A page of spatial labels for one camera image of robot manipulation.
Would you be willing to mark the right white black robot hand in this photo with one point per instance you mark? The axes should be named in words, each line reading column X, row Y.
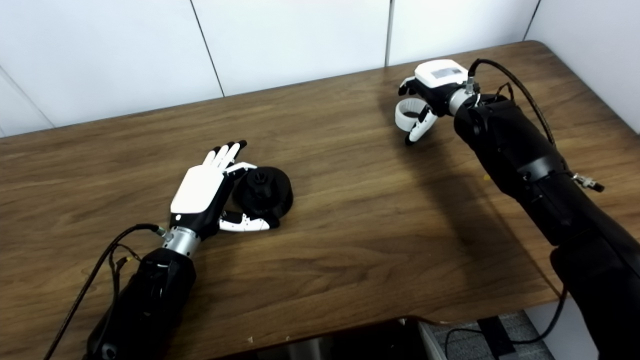
column 440, row 75

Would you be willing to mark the flat black floor strip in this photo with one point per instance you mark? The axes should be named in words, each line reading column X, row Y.
column 496, row 337

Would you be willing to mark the round black part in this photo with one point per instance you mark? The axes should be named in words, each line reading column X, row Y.
column 267, row 192

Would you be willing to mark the glossy black robot chest panel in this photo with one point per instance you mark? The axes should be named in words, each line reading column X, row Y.
column 350, row 345

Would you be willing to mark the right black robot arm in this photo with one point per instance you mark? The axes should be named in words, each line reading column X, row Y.
column 545, row 190

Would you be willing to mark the right forearm silver connector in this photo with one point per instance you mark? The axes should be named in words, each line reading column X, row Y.
column 590, row 183

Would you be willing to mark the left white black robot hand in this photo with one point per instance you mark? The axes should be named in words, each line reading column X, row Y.
column 197, row 192

